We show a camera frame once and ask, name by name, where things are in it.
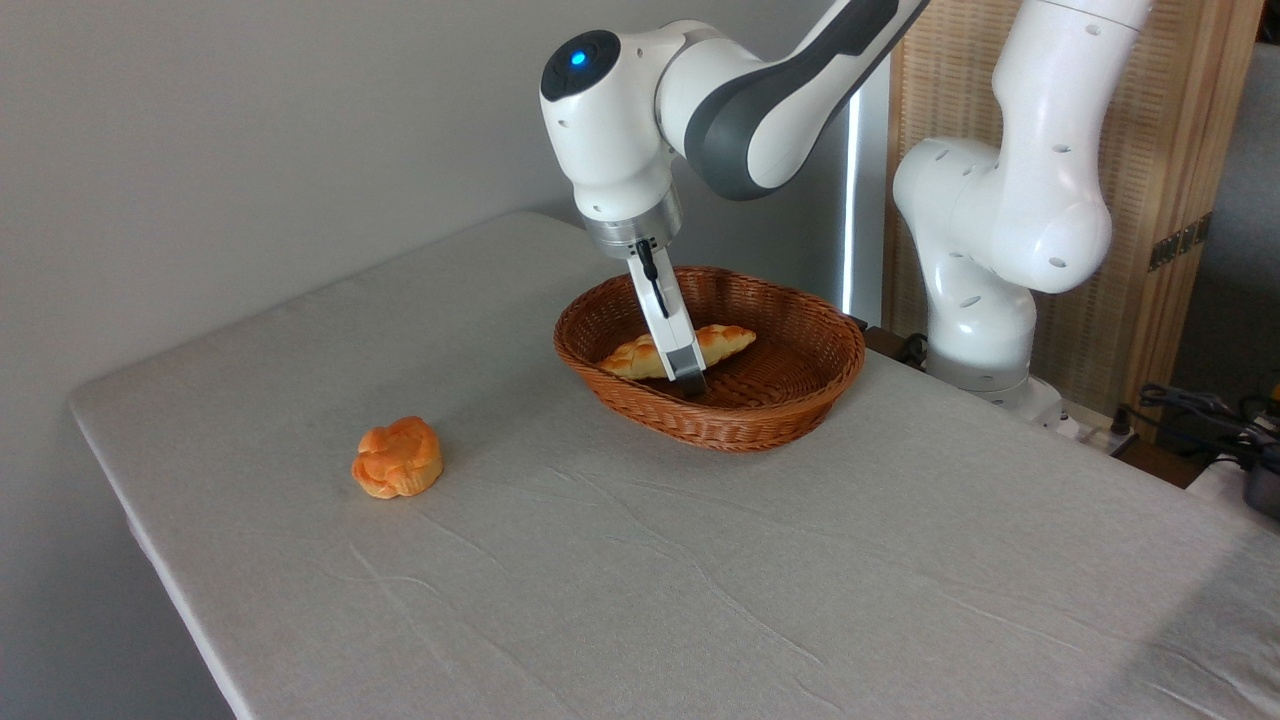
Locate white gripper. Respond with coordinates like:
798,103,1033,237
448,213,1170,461
627,245,710,400

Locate long braided bread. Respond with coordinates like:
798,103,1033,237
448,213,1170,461
598,323,758,381

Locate round orange bread bun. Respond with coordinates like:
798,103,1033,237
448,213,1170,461
351,416,444,500

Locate brown wicker basket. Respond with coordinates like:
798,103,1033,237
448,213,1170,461
553,265,868,454

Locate light grey tablecloth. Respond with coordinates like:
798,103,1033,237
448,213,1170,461
68,210,1280,720

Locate metal screen hinge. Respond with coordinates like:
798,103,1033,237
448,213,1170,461
1148,212,1213,273

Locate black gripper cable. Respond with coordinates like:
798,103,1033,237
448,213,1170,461
636,238,669,319

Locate silver vertical post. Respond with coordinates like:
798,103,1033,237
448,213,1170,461
843,70,892,326

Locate black cable bundle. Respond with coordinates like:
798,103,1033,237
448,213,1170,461
1138,383,1280,456

